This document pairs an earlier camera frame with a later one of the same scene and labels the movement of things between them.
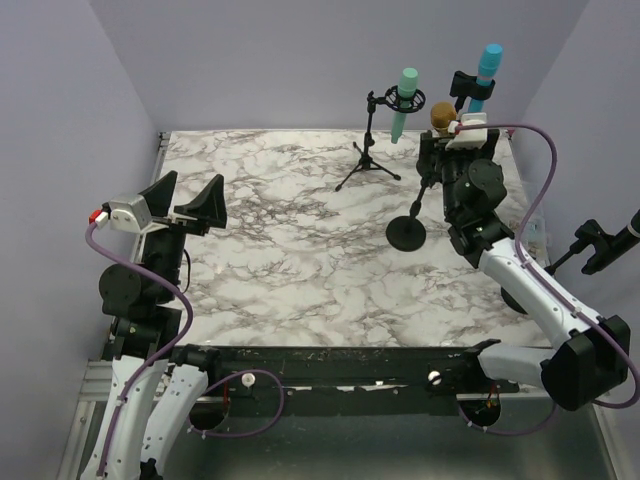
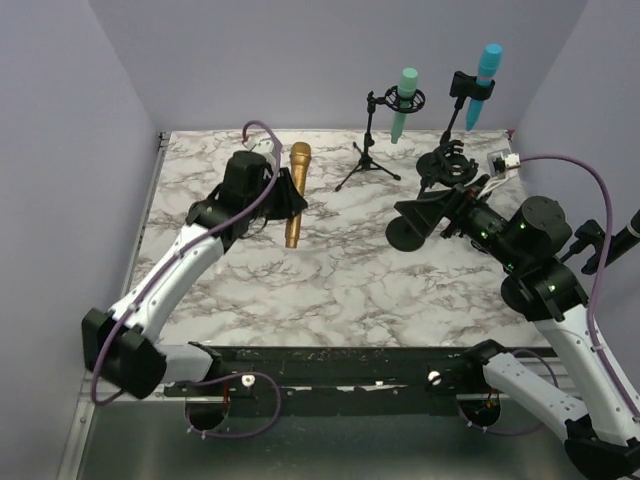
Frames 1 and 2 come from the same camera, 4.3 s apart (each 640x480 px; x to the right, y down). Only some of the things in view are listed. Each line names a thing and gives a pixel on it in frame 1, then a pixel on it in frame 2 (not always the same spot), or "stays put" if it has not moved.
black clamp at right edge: x=622 y=242 stays put
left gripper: x=208 y=206 to x=292 y=200
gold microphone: x=440 y=116 to x=300 y=156
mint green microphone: x=407 y=88 stays put
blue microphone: x=489 y=65 stays put
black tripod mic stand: x=395 y=102 stays put
